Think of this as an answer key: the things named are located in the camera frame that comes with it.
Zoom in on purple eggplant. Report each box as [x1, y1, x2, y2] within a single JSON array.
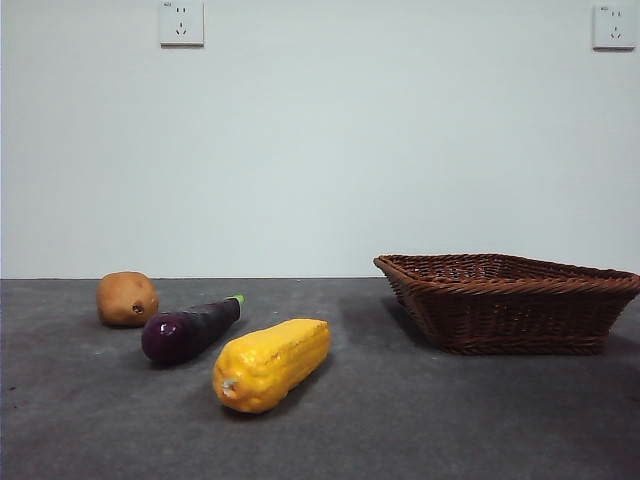
[[141, 294, 246, 365]]

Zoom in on yellow corn cob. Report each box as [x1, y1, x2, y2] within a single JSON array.
[[213, 318, 332, 415]]

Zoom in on brown potato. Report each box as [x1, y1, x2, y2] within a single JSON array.
[[96, 271, 160, 329]]

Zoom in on white wall socket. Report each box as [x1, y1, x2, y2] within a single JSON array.
[[159, 0, 205, 49], [592, 4, 630, 51]]

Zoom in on brown wicker basket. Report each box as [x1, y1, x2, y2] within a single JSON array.
[[373, 253, 640, 356]]

